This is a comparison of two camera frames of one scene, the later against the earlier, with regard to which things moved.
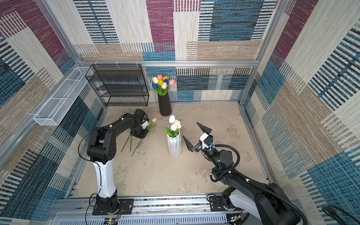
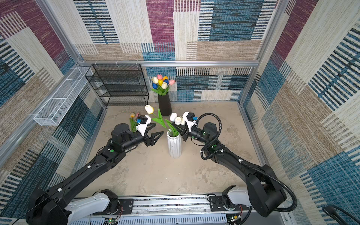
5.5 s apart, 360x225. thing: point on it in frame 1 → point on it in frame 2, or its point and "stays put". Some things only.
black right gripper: x=198 y=148 → x=184 y=132
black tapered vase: x=165 y=108 stays put
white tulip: x=155 y=80 stays put
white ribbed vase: x=175 y=146 stays put
